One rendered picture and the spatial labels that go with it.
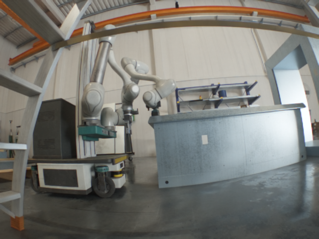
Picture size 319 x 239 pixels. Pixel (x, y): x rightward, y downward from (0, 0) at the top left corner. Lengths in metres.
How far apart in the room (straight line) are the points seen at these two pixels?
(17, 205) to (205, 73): 6.81
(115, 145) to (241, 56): 6.21
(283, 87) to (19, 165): 3.14
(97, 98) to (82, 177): 0.60
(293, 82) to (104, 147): 4.24
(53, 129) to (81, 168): 0.44
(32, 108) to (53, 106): 0.85
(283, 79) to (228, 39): 5.38
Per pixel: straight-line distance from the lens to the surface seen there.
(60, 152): 1.47
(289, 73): 3.19
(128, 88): 1.24
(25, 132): 0.74
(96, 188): 1.38
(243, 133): 1.65
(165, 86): 1.26
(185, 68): 6.93
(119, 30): 0.62
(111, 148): 4.14
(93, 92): 1.11
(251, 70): 7.65
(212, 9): 8.39
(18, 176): 0.81
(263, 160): 1.78
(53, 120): 1.53
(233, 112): 1.57
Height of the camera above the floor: 0.39
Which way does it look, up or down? 9 degrees up
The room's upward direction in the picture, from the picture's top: 5 degrees counter-clockwise
